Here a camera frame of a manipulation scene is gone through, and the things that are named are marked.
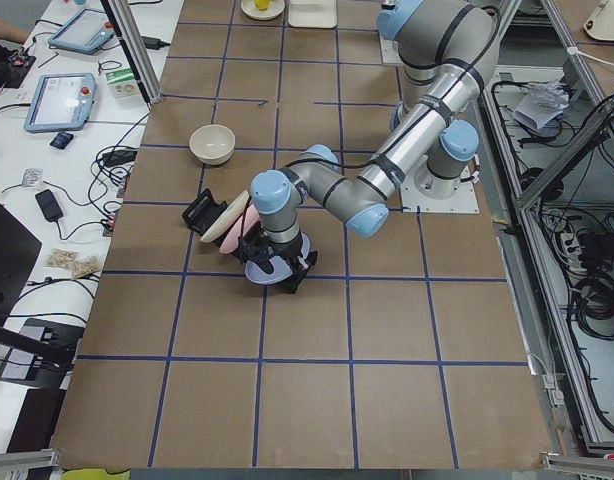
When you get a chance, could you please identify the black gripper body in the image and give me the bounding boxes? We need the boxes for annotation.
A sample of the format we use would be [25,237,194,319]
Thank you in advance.
[236,227,300,274]

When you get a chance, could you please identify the light blue plate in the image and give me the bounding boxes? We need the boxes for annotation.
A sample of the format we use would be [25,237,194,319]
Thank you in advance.
[240,233,317,285]

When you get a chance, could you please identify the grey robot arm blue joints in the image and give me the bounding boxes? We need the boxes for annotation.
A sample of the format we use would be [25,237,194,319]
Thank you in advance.
[250,1,501,257]

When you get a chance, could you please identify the pink plate in rack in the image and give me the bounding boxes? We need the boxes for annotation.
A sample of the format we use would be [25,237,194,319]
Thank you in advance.
[219,205,260,255]

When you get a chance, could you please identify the cream plate in rack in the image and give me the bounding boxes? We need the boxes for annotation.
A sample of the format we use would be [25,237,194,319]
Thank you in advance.
[200,190,249,243]

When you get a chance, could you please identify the black dish rack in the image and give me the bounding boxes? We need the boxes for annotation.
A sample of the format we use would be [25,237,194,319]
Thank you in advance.
[182,189,318,293]

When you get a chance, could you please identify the cream ceramic bowl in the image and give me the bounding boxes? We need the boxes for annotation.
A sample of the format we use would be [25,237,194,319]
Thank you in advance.
[189,124,236,166]

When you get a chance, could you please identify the pile of wooden clips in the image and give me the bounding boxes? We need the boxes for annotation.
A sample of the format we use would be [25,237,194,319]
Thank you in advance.
[45,249,102,279]

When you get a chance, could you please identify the black power adapter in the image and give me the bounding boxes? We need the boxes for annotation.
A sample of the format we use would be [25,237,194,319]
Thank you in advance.
[35,189,64,222]

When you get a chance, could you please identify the green white small box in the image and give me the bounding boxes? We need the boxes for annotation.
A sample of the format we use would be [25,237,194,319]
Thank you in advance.
[105,68,139,98]

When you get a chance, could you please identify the white rectangular foam tray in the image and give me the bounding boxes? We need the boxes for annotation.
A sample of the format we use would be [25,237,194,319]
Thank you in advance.
[288,0,338,29]

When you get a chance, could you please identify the white round saucer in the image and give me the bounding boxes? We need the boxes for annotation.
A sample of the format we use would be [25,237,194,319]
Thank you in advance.
[240,0,285,21]

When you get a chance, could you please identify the black monitor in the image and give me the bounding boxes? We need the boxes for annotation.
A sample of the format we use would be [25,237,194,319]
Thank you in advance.
[0,203,41,326]

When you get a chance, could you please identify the lower teach pendant tablet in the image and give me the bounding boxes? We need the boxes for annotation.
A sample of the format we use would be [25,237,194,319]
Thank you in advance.
[24,73,97,133]

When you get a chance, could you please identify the teach pendant tablet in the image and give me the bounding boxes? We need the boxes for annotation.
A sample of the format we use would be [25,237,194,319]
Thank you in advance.
[47,8,114,55]
[24,73,97,133]

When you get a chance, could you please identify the upper teach pendant tablet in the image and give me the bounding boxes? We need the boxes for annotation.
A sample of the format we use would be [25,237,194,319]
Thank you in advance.
[47,8,114,55]

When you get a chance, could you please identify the crumpled white papers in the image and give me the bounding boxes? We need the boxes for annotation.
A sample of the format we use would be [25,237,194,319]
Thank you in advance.
[512,81,569,131]

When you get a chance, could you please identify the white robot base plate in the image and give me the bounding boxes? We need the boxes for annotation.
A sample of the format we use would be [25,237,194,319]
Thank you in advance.
[400,155,480,214]

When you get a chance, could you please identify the aluminium frame post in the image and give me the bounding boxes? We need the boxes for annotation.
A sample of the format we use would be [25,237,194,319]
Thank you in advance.
[100,0,163,105]

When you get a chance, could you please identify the bundle of black cables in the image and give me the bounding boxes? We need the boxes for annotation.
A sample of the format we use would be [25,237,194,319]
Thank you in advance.
[569,209,614,344]

